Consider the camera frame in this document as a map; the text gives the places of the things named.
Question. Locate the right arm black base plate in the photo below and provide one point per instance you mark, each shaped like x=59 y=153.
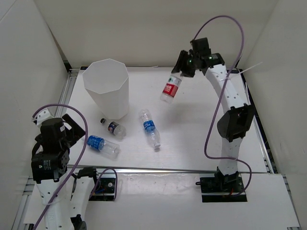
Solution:
x=211 y=191

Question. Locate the blue label white cap bottle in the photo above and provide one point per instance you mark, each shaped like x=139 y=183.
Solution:
x=104 y=147

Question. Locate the Aquafina blue label bottle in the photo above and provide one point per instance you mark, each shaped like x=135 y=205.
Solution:
x=152 y=134

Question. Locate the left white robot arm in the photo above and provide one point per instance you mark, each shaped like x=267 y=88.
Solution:
x=63 y=193

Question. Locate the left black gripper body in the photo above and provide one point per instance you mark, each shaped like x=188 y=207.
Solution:
x=66 y=140

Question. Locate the aluminium frame rail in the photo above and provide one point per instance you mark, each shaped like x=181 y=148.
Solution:
x=69 y=83

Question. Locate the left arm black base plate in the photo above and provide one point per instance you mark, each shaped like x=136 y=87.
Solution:
x=106 y=188

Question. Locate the Pepsi black cap bottle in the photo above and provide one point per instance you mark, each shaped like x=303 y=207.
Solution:
x=114 y=128

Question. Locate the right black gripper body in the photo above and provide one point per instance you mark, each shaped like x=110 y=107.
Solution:
x=191 y=61

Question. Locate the white zip tie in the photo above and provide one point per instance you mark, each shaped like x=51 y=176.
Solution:
x=243 y=71

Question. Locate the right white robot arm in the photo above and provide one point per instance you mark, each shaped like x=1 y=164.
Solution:
x=238 y=115

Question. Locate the red label plastic bottle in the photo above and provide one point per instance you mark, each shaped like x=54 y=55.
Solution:
x=171 y=87

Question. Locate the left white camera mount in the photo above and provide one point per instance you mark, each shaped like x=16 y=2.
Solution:
x=41 y=117

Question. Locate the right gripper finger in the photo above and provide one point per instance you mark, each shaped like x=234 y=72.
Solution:
x=182 y=62
x=190 y=73

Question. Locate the white octagonal plastic bin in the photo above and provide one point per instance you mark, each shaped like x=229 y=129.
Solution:
x=107 y=82

